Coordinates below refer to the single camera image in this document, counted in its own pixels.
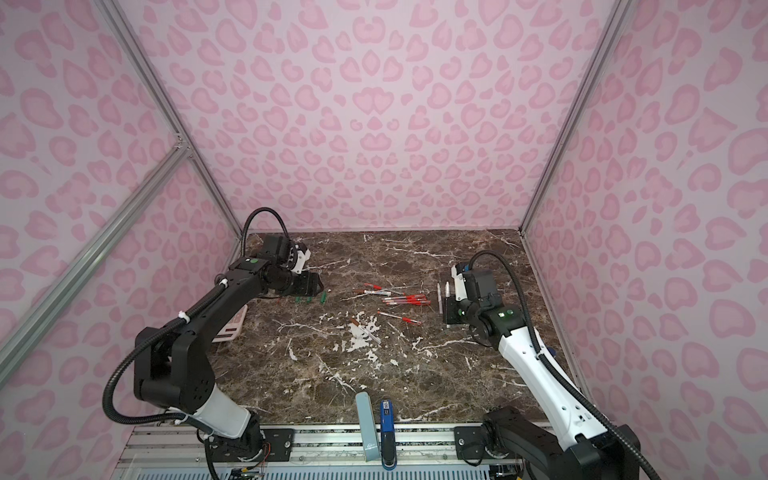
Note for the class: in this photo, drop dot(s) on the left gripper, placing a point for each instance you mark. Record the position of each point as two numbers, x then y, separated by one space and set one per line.
309 284

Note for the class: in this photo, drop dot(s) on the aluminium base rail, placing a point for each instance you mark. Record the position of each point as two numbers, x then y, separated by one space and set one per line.
332 451

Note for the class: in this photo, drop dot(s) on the brown cap marker lower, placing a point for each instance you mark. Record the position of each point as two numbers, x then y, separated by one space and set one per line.
365 331

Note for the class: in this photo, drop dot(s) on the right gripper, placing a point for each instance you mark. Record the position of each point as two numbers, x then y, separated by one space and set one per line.
449 308

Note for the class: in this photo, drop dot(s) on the pink calculator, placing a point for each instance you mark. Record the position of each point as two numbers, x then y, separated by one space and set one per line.
233 327

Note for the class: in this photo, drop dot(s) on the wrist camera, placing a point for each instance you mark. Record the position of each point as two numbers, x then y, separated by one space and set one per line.
457 273
298 257

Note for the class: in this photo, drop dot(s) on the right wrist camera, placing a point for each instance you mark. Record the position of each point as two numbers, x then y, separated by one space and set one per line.
457 273

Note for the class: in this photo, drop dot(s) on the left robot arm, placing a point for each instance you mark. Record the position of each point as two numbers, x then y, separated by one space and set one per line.
175 373

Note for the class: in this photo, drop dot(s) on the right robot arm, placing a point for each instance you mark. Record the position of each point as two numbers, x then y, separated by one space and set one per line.
577 444

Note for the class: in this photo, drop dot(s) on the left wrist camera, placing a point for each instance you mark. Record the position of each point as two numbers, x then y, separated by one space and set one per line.
298 257

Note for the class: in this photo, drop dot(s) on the light blue box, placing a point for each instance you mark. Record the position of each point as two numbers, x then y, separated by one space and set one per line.
367 427

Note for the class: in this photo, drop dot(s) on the blue black tool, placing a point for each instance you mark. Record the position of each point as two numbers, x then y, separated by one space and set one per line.
388 444

